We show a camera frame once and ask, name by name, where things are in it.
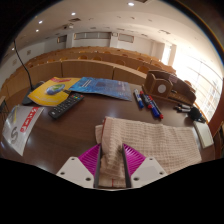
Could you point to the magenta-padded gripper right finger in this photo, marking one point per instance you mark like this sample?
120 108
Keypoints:
146 170

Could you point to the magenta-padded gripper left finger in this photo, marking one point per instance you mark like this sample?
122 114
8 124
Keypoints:
77 169

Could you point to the beige waffle-weave towel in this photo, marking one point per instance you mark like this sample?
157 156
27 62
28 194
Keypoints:
156 140

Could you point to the red whiteboard marker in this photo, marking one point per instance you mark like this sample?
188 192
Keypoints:
158 109
145 100

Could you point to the blue whiteboard marker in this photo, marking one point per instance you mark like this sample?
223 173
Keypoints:
153 108
138 99

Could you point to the black remote control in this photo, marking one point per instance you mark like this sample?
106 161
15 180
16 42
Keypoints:
65 105

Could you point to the white paper sheet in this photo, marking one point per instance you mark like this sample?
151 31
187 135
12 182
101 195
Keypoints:
203 133

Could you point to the white leaflet with red print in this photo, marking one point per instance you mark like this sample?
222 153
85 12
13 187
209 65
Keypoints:
20 128

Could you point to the black whiteboard marker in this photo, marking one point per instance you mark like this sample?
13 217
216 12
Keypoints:
182 109
184 106

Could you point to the yellow booklet with globe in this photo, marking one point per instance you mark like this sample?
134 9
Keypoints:
46 91

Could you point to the wooden desk organizer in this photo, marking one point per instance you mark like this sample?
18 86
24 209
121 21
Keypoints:
160 86

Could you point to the blue printed booklet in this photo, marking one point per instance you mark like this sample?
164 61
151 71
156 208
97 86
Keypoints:
100 86

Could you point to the black gooseneck microphone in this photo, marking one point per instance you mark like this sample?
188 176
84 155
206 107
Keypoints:
30 95

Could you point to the wooden auditorium seat rows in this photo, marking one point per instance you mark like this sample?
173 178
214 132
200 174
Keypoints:
86 65

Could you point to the recessed ceiling lights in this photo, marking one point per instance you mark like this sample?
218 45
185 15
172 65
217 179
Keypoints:
73 14

